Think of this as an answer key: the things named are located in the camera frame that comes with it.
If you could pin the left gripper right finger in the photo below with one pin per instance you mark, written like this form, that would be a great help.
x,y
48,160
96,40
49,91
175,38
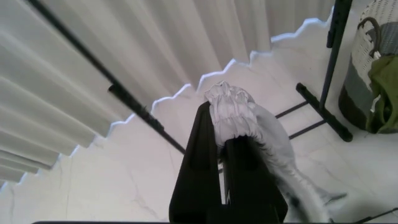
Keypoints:
x,y
248,180

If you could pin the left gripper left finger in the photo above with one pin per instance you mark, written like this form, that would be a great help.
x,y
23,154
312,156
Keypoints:
x,y
196,174

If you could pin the pale grey shorts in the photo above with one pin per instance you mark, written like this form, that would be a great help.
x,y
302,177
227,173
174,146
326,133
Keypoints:
x,y
233,105

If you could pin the green long-sleeved shirt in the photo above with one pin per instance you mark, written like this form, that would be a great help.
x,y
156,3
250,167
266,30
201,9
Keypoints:
x,y
385,81

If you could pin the black clothes rack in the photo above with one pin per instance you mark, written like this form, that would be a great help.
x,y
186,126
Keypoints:
x,y
133,104

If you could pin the white laundry basket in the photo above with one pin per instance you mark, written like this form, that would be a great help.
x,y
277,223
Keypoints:
x,y
357,93

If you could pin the white curtain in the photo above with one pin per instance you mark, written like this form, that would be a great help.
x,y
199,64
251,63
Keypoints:
x,y
140,40

